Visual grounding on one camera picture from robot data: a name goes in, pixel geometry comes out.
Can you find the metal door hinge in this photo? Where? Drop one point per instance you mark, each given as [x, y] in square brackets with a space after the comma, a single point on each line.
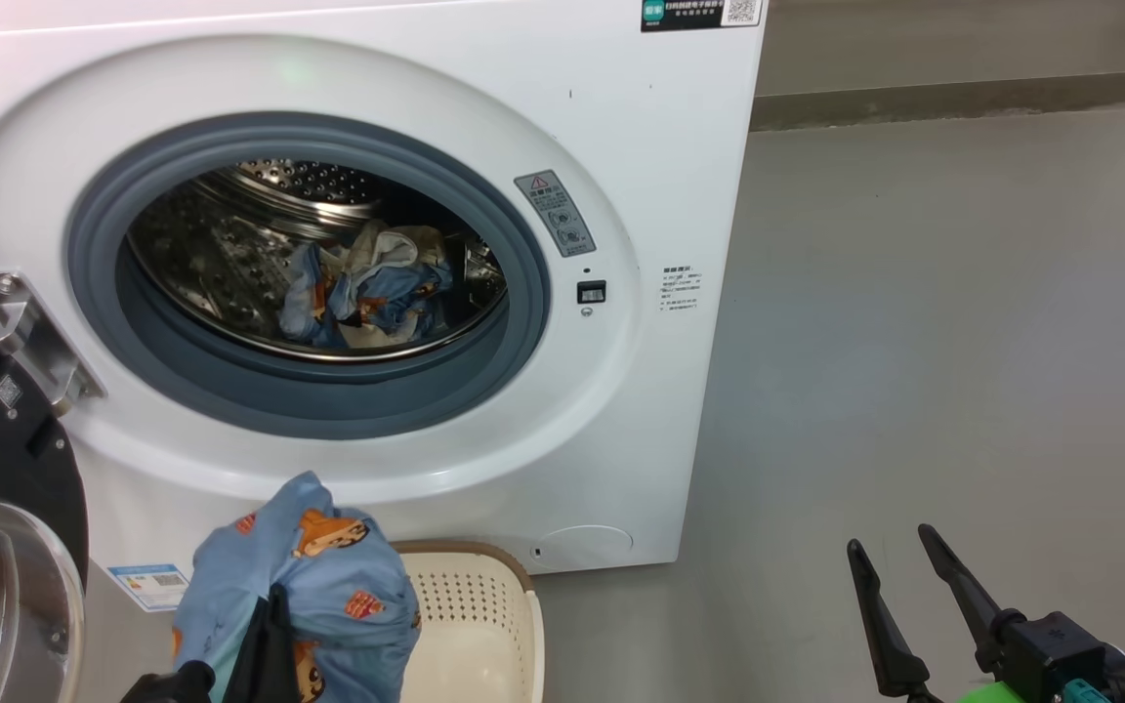
[40, 342]

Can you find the blue cartoon print garment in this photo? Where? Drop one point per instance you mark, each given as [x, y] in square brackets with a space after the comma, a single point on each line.
[328, 586]

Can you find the black QR code sticker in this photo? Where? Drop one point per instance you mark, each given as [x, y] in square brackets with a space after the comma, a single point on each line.
[699, 14]

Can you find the small text sticker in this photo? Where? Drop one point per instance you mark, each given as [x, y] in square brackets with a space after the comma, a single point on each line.
[681, 288]

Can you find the steel washer drum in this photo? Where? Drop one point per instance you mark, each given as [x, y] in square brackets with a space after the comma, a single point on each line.
[211, 254]

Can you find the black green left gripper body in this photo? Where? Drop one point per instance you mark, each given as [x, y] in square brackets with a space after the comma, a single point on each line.
[172, 685]

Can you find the white front-load washing machine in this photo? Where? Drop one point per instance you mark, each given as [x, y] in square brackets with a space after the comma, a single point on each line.
[641, 117]

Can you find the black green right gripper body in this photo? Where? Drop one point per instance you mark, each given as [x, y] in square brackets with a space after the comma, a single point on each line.
[1061, 654]

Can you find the grey rubber door gasket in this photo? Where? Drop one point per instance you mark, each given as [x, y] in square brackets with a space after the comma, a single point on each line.
[328, 410]

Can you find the grey warning sticker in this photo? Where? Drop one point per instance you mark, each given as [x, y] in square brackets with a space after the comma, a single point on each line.
[555, 213]

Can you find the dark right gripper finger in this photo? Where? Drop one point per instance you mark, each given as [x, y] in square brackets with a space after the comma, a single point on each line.
[968, 596]
[885, 635]

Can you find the black door latch socket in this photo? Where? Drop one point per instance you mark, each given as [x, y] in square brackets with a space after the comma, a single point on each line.
[592, 292]

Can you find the cream perforated laundry basket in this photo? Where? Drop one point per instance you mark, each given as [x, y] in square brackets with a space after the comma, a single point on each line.
[475, 625]

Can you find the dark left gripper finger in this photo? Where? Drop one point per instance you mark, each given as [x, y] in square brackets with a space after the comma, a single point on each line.
[248, 664]
[282, 640]

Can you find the round white filter cover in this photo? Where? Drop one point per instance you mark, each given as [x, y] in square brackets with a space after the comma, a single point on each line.
[584, 547]

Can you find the blue energy label sticker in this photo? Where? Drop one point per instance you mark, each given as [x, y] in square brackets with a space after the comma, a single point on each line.
[150, 586]

